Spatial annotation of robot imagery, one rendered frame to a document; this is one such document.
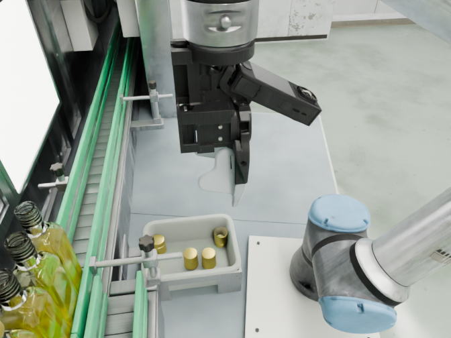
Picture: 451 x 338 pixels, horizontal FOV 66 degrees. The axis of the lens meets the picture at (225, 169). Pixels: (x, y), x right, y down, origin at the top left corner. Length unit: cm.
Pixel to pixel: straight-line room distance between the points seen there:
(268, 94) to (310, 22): 411
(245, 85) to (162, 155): 91
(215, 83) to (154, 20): 94
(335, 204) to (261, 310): 29
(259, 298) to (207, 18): 65
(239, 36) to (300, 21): 411
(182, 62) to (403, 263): 43
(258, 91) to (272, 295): 57
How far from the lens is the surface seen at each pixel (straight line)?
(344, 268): 64
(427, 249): 59
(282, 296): 85
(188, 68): 37
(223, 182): 43
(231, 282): 85
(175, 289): 85
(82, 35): 149
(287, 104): 40
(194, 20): 34
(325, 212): 71
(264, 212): 104
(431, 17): 53
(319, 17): 451
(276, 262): 90
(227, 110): 37
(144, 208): 107
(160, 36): 133
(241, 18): 34
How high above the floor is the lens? 151
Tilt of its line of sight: 40 degrees down
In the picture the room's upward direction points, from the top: straight up
